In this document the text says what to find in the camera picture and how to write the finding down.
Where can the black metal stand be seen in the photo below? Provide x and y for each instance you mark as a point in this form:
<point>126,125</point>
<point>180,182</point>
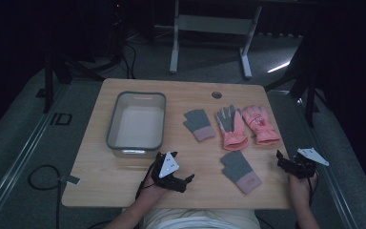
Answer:
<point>48,82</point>
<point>309,95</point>

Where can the person's white shirt torso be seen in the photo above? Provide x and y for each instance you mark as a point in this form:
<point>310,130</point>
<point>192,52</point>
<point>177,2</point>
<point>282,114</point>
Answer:
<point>200,221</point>

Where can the grey knit glove pink cuff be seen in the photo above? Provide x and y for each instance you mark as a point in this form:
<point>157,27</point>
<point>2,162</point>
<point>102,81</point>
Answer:
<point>198,122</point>
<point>239,170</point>

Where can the grey table edge clip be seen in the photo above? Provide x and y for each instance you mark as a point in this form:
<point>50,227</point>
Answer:
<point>71,180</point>

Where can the white plastic bin grey rim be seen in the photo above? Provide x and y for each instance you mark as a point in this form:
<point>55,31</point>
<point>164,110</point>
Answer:
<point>138,127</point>

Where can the metal floor rail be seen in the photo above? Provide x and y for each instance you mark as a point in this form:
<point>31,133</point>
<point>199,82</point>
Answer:
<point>17,162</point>
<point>336,191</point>

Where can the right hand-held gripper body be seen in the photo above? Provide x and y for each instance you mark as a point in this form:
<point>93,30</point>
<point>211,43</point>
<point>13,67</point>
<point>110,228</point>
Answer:
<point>301,167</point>

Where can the dark equipment with red light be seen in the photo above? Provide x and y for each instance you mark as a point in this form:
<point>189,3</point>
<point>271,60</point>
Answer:
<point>116,28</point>

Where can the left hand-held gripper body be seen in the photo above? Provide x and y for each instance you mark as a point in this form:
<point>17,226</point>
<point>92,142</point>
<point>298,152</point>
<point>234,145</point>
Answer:
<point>168,165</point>

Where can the pink glove with print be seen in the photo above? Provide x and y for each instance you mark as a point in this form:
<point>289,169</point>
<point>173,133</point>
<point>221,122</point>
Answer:
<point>260,124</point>

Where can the person's right hand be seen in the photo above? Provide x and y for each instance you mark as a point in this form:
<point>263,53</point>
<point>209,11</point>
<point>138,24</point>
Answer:
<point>300,191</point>

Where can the white metal desk frame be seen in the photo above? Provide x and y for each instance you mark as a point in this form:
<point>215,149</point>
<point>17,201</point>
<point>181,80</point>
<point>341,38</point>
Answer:
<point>214,24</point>

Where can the person's left hand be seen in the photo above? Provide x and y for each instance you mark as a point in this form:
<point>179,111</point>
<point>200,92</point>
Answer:
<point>151,194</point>

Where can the black floor tape mark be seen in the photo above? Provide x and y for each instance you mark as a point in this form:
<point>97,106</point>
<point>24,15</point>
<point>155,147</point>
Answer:
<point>60,119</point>

